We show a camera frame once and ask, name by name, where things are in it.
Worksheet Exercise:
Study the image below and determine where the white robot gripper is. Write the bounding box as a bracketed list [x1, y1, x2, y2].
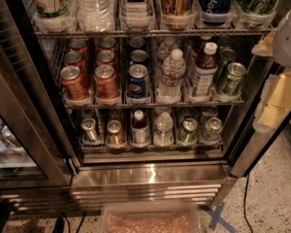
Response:
[251, 10, 291, 133]

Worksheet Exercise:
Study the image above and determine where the blue pepsi can top shelf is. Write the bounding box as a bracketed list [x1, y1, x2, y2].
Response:
[199, 0, 231, 25]

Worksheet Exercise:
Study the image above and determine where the blue pepsi can shelf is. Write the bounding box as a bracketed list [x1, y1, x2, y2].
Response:
[128, 64, 149, 99]
[199, 0, 231, 25]

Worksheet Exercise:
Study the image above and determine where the green can middle shelf front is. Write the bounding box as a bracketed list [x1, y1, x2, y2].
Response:
[216, 62, 246, 96]

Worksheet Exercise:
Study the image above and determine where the green can middle shelf back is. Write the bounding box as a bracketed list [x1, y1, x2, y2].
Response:
[215, 48, 237, 80]

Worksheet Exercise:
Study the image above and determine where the tea bottle middle shelf front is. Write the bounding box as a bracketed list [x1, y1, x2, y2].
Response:
[187, 42, 218, 97]

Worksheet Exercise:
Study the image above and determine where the tea bottle shelf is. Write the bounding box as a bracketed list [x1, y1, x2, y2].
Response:
[131, 110, 148, 145]
[187, 42, 218, 97]

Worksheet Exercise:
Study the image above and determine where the green can bottom shelf right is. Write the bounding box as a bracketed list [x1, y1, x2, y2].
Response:
[201, 117, 223, 142]

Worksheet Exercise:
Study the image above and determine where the water bottle middle shelf front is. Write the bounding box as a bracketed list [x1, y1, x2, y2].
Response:
[158, 49, 186, 104]

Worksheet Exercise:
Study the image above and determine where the green can bottom shelf left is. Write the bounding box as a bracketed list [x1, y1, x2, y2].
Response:
[178, 117, 198, 144]

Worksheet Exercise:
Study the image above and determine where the water bottle middle shelf back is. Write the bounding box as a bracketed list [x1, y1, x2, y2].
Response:
[157, 36, 178, 66]

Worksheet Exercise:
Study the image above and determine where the orange tall can top shelf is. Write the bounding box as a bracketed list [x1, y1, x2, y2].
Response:
[160, 0, 193, 29]

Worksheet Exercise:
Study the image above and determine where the water bottle bottom shelf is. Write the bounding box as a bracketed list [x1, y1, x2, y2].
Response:
[153, 112, 174, 147]

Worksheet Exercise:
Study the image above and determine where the stainless steel fridge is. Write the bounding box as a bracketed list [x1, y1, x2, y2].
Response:
[0, 0, 291, 214]

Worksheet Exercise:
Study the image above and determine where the blue pepsi can middle shelf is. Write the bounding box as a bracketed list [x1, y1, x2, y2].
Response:
[128, 64, 149, 99]

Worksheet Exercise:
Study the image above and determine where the pepsi can middle shelf back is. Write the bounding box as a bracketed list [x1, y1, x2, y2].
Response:
[128, 37, 146, 50]

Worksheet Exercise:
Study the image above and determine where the white labelled tea bottle top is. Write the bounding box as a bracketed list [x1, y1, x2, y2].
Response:
[121, 0, 152, 30]

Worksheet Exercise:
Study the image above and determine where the tea bottle bottom shelf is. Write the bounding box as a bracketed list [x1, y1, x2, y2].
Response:
[131, 110, 148, 145]

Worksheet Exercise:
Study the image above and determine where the red soda can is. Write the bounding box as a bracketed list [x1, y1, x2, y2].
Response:
[96, 50, 117, 67]
[99, 37, 117, 52]
[68, 39, 88, 54]
[64, 50, 85, 71]
[94, 64, 119, 99]
[60, 65, 89, 100]

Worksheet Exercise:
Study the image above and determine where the gold can bottom shelf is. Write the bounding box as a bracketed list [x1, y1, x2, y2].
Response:
[107, 120, 125, 146]

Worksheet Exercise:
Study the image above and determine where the clear water bottle top shelf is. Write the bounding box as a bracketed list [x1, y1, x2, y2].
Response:
[77, 0, 114, 32]

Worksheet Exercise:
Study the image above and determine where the silver can bottom shelf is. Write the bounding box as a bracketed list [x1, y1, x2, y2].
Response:
[81, 118, 98, 141]

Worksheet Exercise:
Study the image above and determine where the red soda can back left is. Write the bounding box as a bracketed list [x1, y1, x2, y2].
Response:
[68, 39, 88, 54]

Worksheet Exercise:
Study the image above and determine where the red soda can front left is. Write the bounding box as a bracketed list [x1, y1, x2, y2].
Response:
[60, 65, 89, 100]

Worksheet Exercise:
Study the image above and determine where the red soda can middle left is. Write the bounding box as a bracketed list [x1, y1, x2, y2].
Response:
[64, 50, 85, 71]

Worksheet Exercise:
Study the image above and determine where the fridge glass door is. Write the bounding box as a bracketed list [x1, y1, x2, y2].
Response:
[0, 26, 72, 189]

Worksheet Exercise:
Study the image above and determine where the clear plastic bin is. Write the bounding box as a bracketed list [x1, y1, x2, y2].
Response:
[99, 200, 204, 233]

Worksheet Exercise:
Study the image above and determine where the black power cable right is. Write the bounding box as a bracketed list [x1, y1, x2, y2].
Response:
[242, 174, 255, 233]

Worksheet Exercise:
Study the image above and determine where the black cables left floor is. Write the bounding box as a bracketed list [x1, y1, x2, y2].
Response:
[51, 211, 87, 233]

